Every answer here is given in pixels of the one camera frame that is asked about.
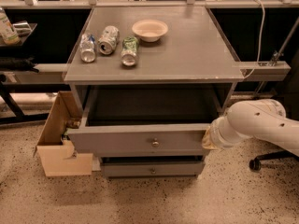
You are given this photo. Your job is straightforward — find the grey top drawer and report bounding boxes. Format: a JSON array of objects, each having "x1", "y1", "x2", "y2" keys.
[{"x1": 69, "y1": 87, "x2": 218, "y2": 157}]

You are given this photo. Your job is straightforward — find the grey drawer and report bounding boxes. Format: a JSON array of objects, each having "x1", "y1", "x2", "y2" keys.
[
  {"x1": 101, "y1": 156, "x2": 205, "y2": 178},
  {"x1": 69, "y1": 87, "x2": 218, "y2": 157}
]

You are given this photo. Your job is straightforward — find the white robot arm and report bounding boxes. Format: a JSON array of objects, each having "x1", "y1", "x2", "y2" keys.
[{"x1": 202, "y1": 99, "x2": 299, "y2": 156}]

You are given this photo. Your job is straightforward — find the round metal drawer knob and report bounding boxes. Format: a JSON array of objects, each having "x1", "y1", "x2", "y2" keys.
[{"x1": 151, "y1": 138, "x2": 160, "y2": 147}]

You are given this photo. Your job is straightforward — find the grey lower drawer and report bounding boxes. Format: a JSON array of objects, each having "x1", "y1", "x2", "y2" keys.
[{"x1": 101, "y1": 156, "x2": 205, "y2": 178}]

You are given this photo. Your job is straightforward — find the black office chair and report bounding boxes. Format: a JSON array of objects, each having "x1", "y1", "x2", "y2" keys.
[{"x1": 249, "y1": 49, "x2": 299, "y2": 173}]

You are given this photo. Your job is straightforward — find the grey wooden cabinet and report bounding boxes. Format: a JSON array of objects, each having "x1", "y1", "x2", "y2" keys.
[{"x1": 63, "y1": 5, "x2": 246, "y2": 179}]

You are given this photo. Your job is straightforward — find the white paper bowl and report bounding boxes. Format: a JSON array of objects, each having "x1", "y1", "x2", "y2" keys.
[{"x1": 132, "y1": 20, "x2": 168, "y2": 42}]

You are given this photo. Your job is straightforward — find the cans inside cardboard box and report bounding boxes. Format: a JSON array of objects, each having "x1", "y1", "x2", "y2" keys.
[{"x1": 61, "y1": 119, "x2": 81, "y2": 141}]

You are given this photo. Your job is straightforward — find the white green soda can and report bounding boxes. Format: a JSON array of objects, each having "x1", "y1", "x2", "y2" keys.
[{"x1": 98, "y1": 25, "x2": 120, "y2": 55}]

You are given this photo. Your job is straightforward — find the open cardboard box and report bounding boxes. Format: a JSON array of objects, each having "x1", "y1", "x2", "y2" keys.
[{"x1": 35, "y1": 91, "x2": 93, "y2": 176}]

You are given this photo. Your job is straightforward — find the blue white soda can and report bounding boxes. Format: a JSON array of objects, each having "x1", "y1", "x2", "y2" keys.
[{"x1": 79, "y1": 33, "x2": 96, "y2": 63}]

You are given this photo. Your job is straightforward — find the crumpled silver can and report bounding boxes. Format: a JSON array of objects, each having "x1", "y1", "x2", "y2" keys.
[{"x1": 13, "y1": 21, "x2": 32, "y2": 36}]

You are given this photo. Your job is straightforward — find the white green bottle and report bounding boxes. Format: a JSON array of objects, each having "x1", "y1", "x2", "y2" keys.
[{"x1": 0, "y1": 7, "x2": 20, "y2": 45}]

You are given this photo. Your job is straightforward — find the white cable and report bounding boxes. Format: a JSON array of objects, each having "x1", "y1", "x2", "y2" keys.
[{"x1": 242, "y1": 0, "x2": 266, "y2": 80}]

